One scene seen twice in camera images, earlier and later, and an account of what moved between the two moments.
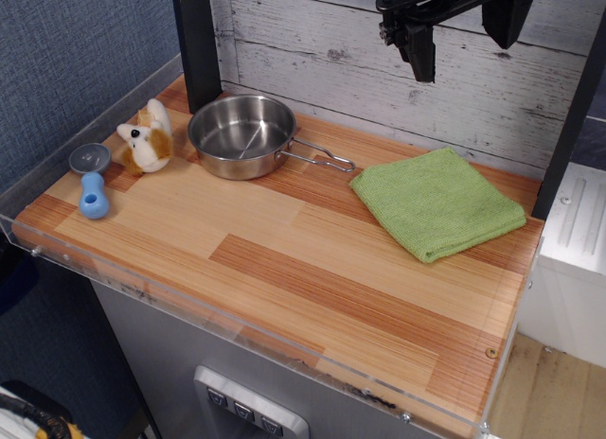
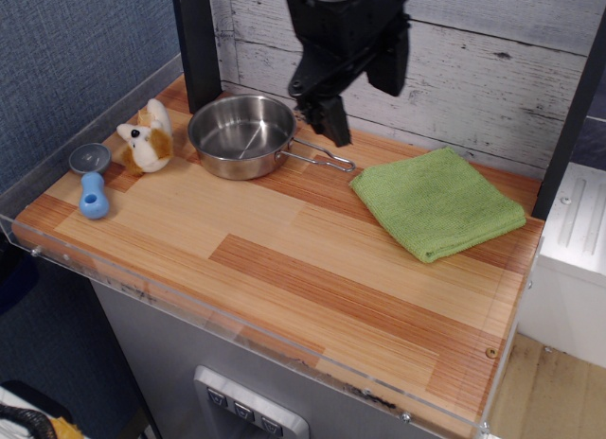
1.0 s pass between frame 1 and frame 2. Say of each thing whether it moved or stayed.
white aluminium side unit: stayed
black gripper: moved
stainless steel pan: stayed
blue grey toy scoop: stayed
